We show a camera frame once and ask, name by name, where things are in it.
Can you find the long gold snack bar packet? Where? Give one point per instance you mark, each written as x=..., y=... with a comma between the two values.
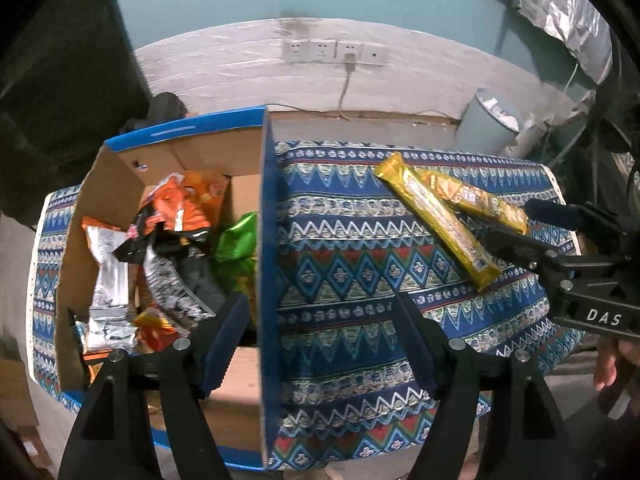
x=440, y=220
x=480, y=197

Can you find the red yellow snack packet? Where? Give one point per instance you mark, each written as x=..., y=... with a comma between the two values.
x=155, y=332

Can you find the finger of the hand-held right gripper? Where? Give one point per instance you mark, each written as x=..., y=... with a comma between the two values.
x=552, y=212
x=520, y=250

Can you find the flat cardboard piece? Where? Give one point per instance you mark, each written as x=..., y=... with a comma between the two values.
x=20, y=405

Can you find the orange black snack packet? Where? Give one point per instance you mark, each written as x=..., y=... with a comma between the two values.
x=170, y=210

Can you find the white wall socket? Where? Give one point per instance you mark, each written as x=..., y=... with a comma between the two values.
x=342, y=47
x=321, y=51
x=374, y=54
x=295, y=51

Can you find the black white patterned snack packet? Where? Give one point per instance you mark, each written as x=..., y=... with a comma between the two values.
x=170, y=285

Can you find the silver foil duct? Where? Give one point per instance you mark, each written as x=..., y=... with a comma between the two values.
x=565, y=10

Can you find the silver snack packet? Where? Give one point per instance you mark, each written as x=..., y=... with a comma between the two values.
x=107, y=270

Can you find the cardboard box with blue rim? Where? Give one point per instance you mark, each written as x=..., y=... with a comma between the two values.
x=230, y=157

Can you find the green snack packet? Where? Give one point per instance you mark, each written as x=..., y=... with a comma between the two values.
x=237, y=245

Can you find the person's right hand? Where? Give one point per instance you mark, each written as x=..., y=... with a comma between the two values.
x=607, y=365

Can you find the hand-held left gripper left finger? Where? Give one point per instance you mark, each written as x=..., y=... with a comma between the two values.
x=225, y=345

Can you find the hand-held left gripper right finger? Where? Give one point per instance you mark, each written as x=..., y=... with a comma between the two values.
x=417, y=347

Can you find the blue patterned blanket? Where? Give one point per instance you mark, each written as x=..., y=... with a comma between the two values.
x=350, y=260

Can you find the pale green trash bin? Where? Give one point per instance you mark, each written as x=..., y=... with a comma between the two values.
x=485, y=125

